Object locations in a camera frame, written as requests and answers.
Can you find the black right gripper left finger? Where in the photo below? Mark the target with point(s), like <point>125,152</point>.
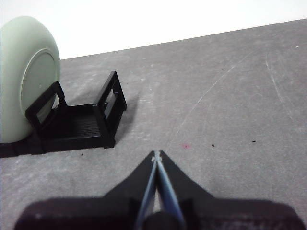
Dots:
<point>96,215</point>

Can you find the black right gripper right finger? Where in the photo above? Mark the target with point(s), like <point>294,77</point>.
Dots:
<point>227,215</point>

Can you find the pale green plate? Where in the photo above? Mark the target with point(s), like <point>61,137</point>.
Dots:
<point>16,60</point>

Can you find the black plastic plate rack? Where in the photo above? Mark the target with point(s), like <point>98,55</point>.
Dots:
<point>79,129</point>

